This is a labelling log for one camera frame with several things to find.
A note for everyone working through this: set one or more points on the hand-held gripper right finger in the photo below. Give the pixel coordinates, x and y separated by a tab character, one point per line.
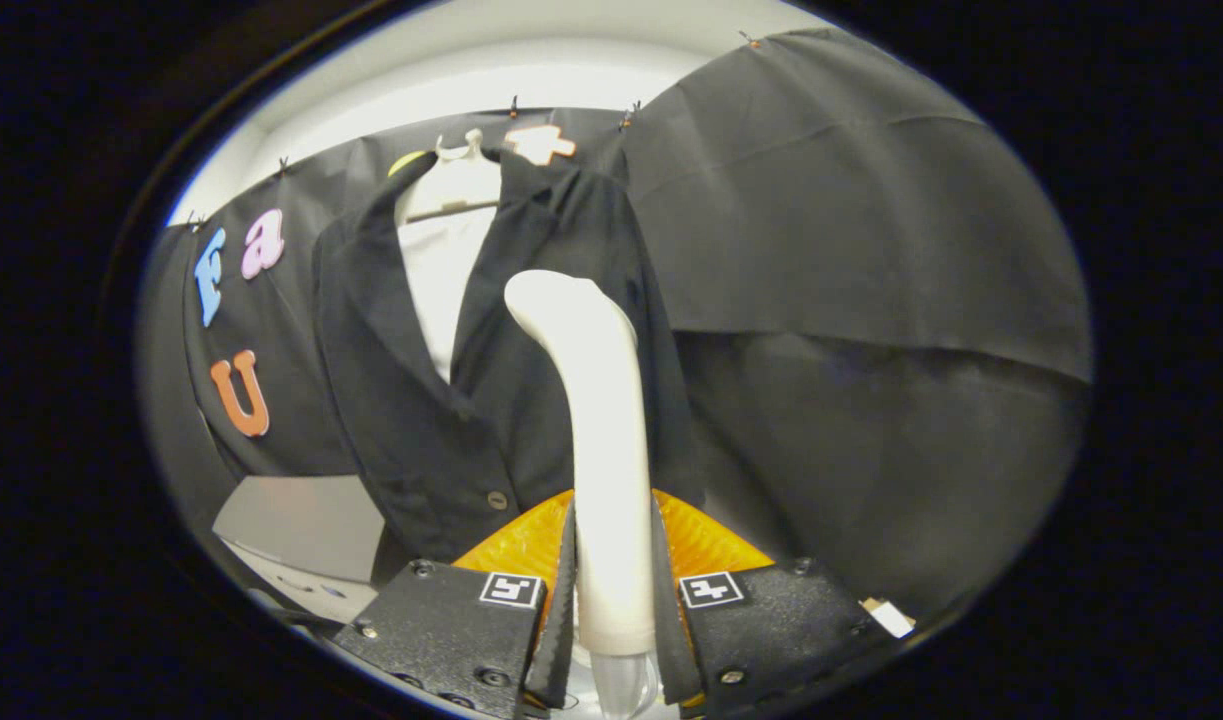
671	650

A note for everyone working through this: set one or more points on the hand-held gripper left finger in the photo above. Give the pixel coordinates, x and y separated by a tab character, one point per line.
563	640

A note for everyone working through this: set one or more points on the black blazer jacket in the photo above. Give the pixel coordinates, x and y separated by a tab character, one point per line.
531	350

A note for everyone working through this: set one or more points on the cardboard and paper stack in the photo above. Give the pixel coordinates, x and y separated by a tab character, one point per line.
891	618

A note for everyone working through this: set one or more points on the grey cabinet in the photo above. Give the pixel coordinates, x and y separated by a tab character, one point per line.
301	520

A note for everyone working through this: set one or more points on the white mannequin torso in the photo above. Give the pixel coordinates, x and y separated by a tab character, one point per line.
441	280

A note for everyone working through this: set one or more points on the white plastic hanger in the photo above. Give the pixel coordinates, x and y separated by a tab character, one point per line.
451	185

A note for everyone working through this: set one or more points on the black backdrop cloth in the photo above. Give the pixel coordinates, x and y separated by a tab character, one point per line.
871	200

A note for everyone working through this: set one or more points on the row of small backdrop clips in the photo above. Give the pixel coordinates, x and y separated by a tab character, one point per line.
514	106

